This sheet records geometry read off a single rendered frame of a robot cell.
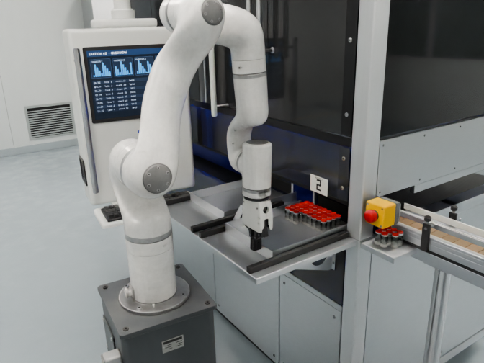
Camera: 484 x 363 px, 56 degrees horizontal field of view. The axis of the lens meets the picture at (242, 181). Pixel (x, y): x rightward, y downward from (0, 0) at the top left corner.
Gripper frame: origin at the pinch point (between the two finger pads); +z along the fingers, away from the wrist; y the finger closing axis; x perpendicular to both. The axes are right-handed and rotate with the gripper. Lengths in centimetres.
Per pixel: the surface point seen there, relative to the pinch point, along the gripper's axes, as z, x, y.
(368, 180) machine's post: -17.4, -33.7, -12.5
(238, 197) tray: 3.3, -22.6, 44.0
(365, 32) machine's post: -61, -30, -10
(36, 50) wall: -37, -47, 544
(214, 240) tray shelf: 4.4, 4.8, 16.9
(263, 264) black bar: 2.6, 3.3, -8.2
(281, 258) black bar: 2.4, -3.4, -8.2
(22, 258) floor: 94, 40, 229
